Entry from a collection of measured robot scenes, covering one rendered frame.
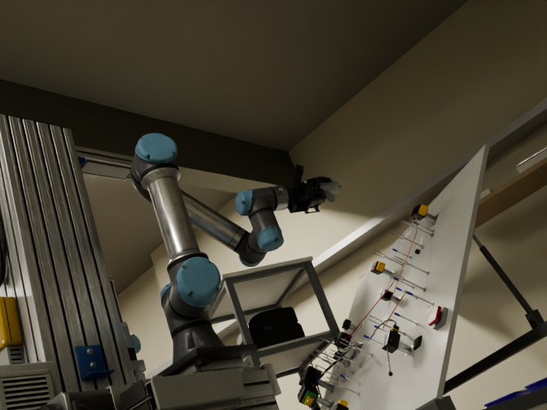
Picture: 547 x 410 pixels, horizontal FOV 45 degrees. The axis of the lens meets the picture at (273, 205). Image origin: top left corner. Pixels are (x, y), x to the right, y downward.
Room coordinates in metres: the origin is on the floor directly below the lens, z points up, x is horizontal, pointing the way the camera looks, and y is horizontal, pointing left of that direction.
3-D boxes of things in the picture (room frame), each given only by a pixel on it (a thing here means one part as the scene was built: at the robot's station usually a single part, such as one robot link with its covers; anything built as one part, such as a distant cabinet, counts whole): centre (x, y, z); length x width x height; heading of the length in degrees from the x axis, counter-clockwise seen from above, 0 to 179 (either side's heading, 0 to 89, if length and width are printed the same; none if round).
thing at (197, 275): (1.63, 0.28, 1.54); 0.15 x 0.12 x 0.55; 29
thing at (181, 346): (1.75, 0.34, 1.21); 0.15 x 0.15 x 0.10
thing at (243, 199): (1.76, 0.05, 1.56); 0.11 x 0.08 x 0.09; 119
